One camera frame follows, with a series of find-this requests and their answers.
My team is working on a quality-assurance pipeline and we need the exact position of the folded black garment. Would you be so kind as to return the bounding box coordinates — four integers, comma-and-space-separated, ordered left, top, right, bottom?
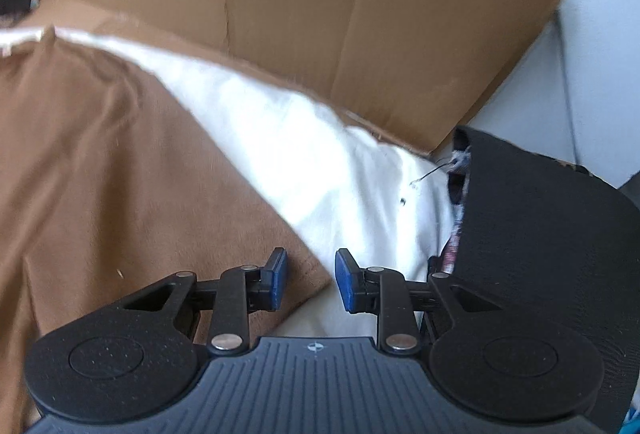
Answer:
449, 127, 639, 433

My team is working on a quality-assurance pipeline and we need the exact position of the brown printed t-shirt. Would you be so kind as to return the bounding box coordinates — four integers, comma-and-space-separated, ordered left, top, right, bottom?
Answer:
1, 30, 331, 433

